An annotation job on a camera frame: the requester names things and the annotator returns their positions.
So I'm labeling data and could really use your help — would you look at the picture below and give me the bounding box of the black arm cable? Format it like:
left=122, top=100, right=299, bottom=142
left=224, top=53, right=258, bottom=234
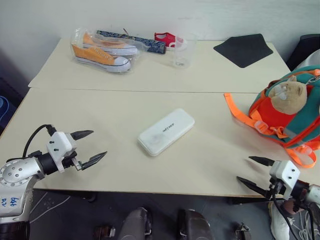
left=22, top=124, right=56, bottom=159
left=272, top=184, right=320, bottom=240

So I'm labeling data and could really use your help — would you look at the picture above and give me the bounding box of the white rounded object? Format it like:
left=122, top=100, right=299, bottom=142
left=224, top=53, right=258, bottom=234
left=290, top=48, right=320, bottom=73

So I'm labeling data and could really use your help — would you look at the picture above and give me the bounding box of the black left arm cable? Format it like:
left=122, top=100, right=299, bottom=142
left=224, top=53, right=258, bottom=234
left=22, top=124, right=56, bottom=159

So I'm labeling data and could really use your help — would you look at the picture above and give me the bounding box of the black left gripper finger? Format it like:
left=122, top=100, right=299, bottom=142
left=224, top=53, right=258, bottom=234
left=80, top=150, right=108, bottom=171
left=69, top=129, right=95, bottom=141

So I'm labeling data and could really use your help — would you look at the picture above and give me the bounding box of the orange canvas sneaker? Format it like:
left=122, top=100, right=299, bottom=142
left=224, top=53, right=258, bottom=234
left=71, top=44, right=132, bottom=74
left=82, top=32, right=139, bottom=57

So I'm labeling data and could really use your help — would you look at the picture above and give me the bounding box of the orange green plush backpack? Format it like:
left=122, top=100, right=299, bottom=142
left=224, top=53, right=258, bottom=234
left=223, top=65, right=320, bottom=169

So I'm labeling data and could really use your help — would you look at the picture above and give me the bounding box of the small red canvas shoe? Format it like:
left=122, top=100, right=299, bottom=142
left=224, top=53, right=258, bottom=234
left=153, top=31, right=189, bottom=50

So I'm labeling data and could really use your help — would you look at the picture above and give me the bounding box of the black mouse pad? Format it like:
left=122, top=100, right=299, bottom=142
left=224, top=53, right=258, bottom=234
left=212, top=33, right=274, bottom=69

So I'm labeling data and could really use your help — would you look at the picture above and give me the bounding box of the black chair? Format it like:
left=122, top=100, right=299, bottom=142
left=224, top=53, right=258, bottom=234
left=285, top=33, right=320, bottom=72

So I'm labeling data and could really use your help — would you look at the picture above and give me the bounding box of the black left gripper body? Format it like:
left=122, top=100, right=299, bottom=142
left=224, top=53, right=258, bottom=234
left=61, top=150, right=84, bottom=173

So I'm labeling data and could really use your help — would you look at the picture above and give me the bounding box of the white floor cable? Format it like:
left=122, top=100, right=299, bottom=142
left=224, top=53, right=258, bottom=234
left=29, top=191, right=72, bottom=224

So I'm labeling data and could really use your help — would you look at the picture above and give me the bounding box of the clear plastic shoe bag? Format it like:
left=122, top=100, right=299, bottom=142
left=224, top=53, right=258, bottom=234
left=69, top=27, right=149, bottom=75

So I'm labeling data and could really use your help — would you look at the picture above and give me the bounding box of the white rectangular case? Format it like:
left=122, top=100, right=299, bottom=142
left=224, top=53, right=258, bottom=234
left=136, top=107, right=196, bottom=158

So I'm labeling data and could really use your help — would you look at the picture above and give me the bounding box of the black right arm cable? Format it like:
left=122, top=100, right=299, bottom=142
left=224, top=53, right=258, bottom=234
left=272, top=184, right=320, bottom=240

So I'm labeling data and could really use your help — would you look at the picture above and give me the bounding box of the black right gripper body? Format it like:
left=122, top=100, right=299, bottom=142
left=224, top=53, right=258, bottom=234
left=267, top=176, right=286, bottom=201

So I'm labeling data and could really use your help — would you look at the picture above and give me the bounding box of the clear plastic cup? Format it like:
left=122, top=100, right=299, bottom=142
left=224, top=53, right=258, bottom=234
left=172, top=32, right=199, bottom=70

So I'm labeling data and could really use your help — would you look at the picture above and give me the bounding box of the dark rounded shape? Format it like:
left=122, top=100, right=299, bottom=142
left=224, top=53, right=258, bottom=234
left=176, top=208, right=214, bottom=240
left=116, top=207, right=154, bottom=240

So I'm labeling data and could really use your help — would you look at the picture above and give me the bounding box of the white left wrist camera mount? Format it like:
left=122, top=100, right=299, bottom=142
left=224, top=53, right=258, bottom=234
left=45, top=130, right=78, bottom=174

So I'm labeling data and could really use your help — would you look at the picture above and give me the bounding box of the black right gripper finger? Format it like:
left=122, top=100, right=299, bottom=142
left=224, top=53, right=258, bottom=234
left=248, top=156, right=276, bottom=167
left=236, top=175, right=272, bottom=200

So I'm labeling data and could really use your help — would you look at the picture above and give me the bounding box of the dark blue patterned roll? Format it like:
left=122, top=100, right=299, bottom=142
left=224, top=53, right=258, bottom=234
left=95, top=29, right=167, bottom=55

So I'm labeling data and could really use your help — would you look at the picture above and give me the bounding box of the white shoe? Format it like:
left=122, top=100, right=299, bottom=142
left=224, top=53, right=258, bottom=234
left=268, top=200, right=295, bottom=240

